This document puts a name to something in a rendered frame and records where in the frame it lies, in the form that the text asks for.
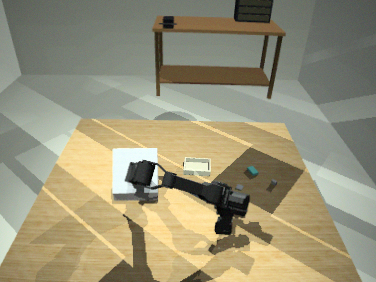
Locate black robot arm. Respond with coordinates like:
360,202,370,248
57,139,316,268
124,160,250,216

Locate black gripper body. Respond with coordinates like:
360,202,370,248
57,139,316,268
214,206,232,235

